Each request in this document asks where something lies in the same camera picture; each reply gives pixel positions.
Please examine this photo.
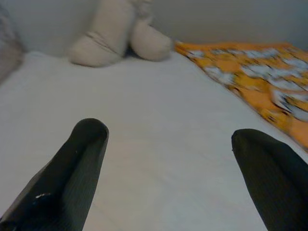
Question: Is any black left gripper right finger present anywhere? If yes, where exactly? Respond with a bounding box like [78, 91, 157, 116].
[231, 128, 308, 231]

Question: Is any padded bed side bolster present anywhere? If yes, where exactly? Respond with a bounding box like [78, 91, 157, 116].
[0, 4, 25, 84]

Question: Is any beige curved plush pillow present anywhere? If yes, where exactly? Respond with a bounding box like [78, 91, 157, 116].
[67, 0, 173, 67]

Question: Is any yellow cartoon egg blanket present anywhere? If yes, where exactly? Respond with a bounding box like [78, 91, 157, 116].
[173, 40, 308, 152]

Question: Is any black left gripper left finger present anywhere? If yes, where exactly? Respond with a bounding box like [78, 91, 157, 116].
[0, 117, 110, 231]

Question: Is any white quilted mattress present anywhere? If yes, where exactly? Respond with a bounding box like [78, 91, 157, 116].
[0, 50, 308, 231]

